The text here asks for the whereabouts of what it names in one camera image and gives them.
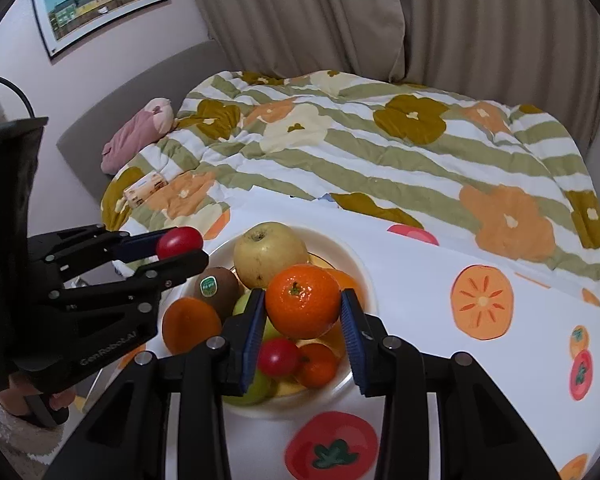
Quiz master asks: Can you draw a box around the large orange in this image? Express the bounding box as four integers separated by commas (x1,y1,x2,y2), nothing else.
162,297,222,356

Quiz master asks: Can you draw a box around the red cherry tomato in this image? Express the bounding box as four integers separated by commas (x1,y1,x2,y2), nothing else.
156,226,204,260
258,338,301,378

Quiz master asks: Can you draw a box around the green apple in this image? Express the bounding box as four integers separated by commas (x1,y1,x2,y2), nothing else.
223,370,273,406
233,289,282,341

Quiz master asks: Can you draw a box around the small orange tomato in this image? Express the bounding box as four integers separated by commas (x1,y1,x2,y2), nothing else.
294,344,339,389

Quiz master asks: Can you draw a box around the brown kiwi with sticker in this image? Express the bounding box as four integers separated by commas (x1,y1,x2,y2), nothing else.
193,266,242,322

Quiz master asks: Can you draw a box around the large orange mandarin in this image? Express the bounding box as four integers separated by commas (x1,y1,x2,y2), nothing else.
265,263,341,339

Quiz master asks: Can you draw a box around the person's hand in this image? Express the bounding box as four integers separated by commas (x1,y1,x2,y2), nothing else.
0,374,79,418

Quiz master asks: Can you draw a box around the tissue pack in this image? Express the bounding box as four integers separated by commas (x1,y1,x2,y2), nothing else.
123,171,168,208

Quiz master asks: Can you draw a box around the grey bed headboard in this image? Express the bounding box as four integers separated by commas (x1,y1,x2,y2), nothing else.
56,40,235,202

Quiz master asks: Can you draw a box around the yellow apple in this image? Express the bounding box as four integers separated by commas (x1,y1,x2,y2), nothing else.
233,222,310,289

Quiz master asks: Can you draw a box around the cream ceramic bowl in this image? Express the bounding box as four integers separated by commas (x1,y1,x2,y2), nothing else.
209,222,378,419

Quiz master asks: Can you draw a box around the pink plush toy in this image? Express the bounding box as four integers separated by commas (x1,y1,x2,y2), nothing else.
100,98,174,176

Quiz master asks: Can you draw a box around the white fruit-print cloth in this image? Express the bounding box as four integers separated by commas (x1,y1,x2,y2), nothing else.
86,185,600,480

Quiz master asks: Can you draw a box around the green striped floral quilt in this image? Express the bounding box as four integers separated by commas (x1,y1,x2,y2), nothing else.
100,70,600,300

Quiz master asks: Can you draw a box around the beige curtain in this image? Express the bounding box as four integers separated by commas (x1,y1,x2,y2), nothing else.
195,0,600,151

